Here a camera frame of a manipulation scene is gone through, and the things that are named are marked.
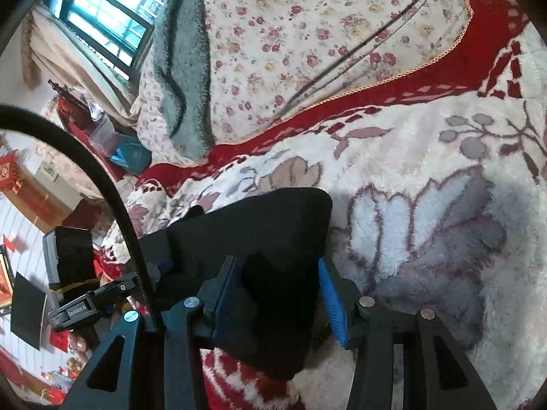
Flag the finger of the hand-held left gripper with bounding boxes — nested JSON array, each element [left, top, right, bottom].
[[137, 257, 174, 292]]

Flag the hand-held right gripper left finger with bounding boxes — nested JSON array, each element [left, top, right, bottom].
[[62, 255, 241, 410]]

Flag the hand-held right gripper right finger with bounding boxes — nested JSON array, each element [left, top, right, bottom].
[[318, 256, 498, 410]]

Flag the black pants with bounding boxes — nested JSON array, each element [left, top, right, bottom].
[[136, 187, 334, 382]]

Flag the person's left hand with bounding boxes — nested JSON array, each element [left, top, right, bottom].
[[68, 328, 101, 363]]

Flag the black box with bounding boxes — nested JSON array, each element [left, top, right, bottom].
[[42, 225, 97, 291]]

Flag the black square panel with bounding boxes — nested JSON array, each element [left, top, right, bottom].
[[9, 272, 48, 350]]

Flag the blue plastic bag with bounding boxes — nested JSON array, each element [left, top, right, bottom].
[[109, 134, 152, 176]]

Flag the red and white plush blanket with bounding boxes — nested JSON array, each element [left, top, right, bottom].
[[92, 0, 547, 410]]

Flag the clear plastic container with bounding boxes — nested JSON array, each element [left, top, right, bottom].
[[88, 115, 122, 156]]

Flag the grey-green fleece blanket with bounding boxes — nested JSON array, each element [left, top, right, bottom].
[[151, 0, 214, 165]]

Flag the beige curtain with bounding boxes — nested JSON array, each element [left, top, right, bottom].
[[21, 2, 148, 131]]

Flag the window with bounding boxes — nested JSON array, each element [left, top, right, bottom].
[[57, 0, 180, 82]]

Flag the floral quilt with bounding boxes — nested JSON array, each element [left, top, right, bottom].
[[137, 0, 475, 167]]

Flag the thick black cable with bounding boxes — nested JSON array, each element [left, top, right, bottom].
[[0, 105, 166, 334]]

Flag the red knot wall decoration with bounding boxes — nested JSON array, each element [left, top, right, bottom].
[[0, 149, 27, 195]]

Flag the thin black cable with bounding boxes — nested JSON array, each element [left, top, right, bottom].
[[280, 0, 445, 116]]

